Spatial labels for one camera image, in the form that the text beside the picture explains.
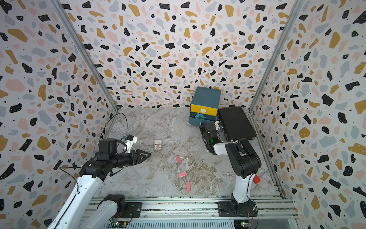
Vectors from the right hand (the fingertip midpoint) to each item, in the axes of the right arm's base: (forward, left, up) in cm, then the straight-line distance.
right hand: (201, 122), depth 96 cm
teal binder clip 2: (+10, +2, -4) cm, 11 cm away
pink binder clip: (-22, +14, -12) cm, 29 cm away
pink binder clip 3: (-38, +7, -13) cm, 40 cm away
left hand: (-29, +27, +8) cm, 41 cm away
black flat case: (+5, -27, -9) cm, 29 cm away
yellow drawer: (+6, -2, +6) cm, 8 cm away
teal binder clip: (+8, -1, -3) cm, 9 cm away
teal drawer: (+5, +3, -3) cm, 7 cm away
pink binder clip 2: (-31, +11, -12) cm, 35 cm away
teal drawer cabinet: (+8, -2, +8) cm, 11 cm away
